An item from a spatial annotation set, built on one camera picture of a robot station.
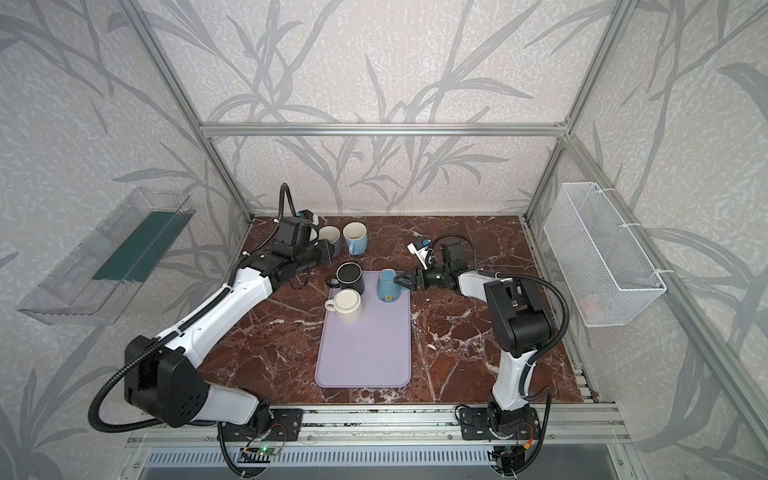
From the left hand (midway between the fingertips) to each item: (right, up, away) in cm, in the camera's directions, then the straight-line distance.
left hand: (336, 239), depth 83 cm
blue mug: (+14, -16, +10) cm, 23 cm away
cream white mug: (+2, -20, +4) cm, 20 cm away
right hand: (+18, -10, +9) cm, 23 cm away
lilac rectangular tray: (+11, -32, +2) cm, 34 cm away
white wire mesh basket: (+61, -8, -23) cm, 66 cm away
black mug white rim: (+2, -11, +9) cm, 14 cm away
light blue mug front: (+2, 0, +19) cm, 19 cm away
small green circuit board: (-15, -51, -12) cm, 54 cm away
